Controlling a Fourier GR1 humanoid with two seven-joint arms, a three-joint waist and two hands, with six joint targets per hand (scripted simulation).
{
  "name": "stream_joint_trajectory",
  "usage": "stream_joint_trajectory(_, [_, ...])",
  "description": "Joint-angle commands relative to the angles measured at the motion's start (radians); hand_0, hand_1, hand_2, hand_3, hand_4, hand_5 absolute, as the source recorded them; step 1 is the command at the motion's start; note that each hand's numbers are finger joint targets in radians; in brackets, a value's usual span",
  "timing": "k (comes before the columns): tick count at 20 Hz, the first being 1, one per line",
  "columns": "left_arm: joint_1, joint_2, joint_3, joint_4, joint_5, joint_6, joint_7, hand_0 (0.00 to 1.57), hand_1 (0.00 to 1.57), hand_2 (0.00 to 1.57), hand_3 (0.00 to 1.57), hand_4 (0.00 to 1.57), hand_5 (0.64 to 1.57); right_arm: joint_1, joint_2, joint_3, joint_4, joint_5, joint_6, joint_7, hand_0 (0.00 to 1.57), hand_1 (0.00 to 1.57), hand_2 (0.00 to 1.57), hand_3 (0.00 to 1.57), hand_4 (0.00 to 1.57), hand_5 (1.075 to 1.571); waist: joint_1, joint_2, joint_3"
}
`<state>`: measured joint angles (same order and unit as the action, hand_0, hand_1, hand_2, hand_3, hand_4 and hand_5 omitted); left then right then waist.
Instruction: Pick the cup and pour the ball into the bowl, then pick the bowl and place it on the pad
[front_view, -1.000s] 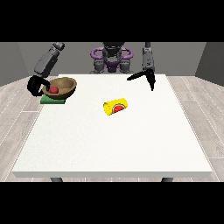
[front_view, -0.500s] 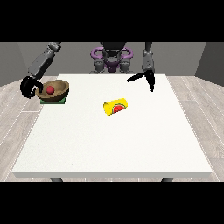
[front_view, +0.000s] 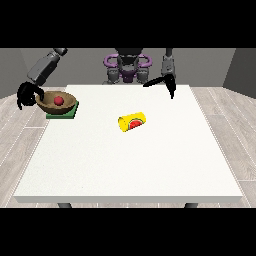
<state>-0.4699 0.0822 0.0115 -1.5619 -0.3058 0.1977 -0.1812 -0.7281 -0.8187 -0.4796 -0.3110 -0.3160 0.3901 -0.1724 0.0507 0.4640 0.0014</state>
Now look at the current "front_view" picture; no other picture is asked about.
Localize small red ball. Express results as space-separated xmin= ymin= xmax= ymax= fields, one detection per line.
xmin=53 ymin=95 xmax=65 ymax=106

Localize brown wooden bowl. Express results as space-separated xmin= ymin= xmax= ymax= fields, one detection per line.
xmin=35 ymin=91 xmax=78 ymax=116

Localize green square pad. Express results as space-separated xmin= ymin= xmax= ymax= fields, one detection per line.
xmin=45 ymin=100 xmax=80 ymax=120

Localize grey robot trunk purple rings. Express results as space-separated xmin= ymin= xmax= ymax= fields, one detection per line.
xmin=102 ymin=48 xmax=154 ymax=86

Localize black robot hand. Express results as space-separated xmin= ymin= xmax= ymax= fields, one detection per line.
xmin=16 ymin=81 xmax=46 ymax=111
xmin=142 ymin=73 xmax=177 ymax=100

